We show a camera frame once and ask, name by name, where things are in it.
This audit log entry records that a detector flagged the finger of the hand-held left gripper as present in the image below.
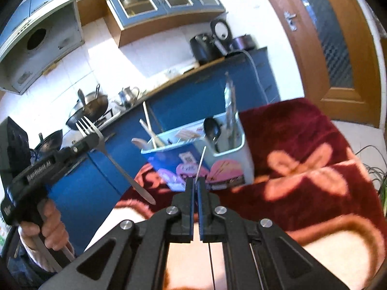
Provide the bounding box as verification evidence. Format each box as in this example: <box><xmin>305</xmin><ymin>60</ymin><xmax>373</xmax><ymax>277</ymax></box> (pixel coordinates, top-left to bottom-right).
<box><xmin>72</xmin><ymin>135</ymin><xmax>105</xmax><ymax>158</ymax></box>

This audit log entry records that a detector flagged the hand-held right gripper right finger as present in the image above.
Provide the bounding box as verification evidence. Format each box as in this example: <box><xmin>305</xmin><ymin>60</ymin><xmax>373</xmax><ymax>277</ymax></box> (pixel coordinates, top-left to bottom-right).
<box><xmin>198</xmin><ymin>181</ymin><xmax>348</xmax><ymax>290</ymax></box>

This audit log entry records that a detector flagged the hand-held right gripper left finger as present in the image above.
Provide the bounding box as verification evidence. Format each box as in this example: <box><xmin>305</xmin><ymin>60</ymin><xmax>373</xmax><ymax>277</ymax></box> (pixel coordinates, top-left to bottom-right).
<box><xmin>39</xmin><ymin>178</ymin><xmax>194</xmax><ymax>290</ymax></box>

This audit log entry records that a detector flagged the metal fork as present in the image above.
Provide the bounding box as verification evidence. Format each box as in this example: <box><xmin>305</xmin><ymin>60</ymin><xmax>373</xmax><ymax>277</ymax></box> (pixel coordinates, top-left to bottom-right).
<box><xmin>75</xmin><ymin>118</ymin><xmax>157</xmax><ymax>205</ymax></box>

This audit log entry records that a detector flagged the beige spoon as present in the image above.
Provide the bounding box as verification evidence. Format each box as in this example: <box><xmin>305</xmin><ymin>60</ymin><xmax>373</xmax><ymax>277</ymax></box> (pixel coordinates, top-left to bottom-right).
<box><xmin>131</xmin><ymin>138</ymin><xmax>152</xmax><ymax>151</ymax></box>

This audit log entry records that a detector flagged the white chopstick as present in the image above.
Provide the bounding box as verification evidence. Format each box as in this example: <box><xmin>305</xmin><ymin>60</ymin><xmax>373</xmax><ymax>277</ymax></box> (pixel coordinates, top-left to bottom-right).
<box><xmin>196</xmin><ymin>146</ymin><xmax>208</xmax><ymax>185</ymax></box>

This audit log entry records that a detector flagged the white cutlery holder box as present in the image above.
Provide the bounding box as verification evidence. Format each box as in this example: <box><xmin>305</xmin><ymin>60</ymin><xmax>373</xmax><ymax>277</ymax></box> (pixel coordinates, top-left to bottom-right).
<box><xmin>140</xmin><ymin>112</ymin><xmax>255</xmax><ymax>192</ymax></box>

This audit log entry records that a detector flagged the person's left hand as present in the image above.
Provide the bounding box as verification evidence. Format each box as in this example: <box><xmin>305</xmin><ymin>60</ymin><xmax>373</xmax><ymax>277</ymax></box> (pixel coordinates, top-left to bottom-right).
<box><xmin>18</xmin><ymin>200</ymin><xmax>75</xmax><ymax>267</ymax></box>

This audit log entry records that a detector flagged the black pan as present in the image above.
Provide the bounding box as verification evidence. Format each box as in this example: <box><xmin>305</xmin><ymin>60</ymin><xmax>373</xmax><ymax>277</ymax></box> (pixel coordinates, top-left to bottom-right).
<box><xmin>33</xmin><ymin>129</ymin><xmax>63</xmax><ymax>154</ymax></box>

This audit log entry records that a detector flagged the steel wok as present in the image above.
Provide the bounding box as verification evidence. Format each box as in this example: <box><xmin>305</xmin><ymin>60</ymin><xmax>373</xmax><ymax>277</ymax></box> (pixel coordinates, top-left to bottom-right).
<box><xmin>78</xmin><ymin>85</ymin><xmax>109</xmax><ymax>118</ymax></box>

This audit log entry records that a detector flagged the metal kettle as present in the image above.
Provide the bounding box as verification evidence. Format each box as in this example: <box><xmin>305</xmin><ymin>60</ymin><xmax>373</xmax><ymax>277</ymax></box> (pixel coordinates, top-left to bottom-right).
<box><xmin>116</xmin><ymin>86</ymin><xmax>141</xmax><ymax>109</ymax></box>

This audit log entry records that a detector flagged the black spoon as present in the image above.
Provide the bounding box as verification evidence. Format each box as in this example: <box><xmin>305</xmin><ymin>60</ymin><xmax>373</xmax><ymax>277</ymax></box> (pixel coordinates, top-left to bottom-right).
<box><xmin>203</xmin><ymin>117</ymin><xmax>222</xmax><ymax>153</ymax></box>

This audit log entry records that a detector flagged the grey range hood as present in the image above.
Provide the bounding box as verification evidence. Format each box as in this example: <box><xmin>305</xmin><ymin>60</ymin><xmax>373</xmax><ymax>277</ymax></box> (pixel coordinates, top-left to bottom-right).
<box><xmin>0</xmin><ymin>0</ymin><xmax>85</xmax><ymax>95</ymax></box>

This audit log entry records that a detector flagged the red floral blanket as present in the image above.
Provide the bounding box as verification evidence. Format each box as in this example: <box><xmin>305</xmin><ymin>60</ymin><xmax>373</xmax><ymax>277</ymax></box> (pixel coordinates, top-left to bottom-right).
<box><xmin>88</xmin><ymin>97</ymin><xmax>384</xmax><ymax>290</ymax></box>

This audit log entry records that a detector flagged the green plant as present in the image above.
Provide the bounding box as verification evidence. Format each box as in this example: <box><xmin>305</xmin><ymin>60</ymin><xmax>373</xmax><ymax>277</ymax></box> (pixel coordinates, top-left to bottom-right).
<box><xmin>357</xmin><ymin>145</ymin><xmax>387</xmax><ymax>215</ymax></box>

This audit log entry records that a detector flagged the wooden door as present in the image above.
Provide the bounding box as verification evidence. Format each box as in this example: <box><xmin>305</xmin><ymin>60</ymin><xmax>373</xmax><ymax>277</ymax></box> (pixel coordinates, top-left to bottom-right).
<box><xmin>252</xmin><ymin>0</ymin><xmax>384</xmax><ymax>129</ymax></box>

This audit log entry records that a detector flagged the glass front wall cabinet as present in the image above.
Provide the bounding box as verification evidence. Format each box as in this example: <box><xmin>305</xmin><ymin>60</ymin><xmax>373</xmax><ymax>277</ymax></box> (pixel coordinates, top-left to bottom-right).
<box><xmin>105</xmin><ymin>0</ymin><xmax>226</xmax><ymax>47</ymax></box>

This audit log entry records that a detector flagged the white power cable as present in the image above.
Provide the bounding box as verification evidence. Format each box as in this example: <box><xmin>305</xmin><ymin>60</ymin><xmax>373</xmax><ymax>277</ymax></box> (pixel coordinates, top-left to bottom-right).
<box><xmin>239</xmin><ymin>50</ymin><xmax>270</xmax><ymax>105</ymax></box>

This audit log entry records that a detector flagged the metal door handle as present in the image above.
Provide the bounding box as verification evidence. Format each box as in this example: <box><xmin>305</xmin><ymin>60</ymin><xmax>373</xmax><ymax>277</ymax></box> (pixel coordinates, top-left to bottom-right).
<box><xmin>284</xmin><ymin>11</ymin><xmax>298</xmax><ymax>31</ymax></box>

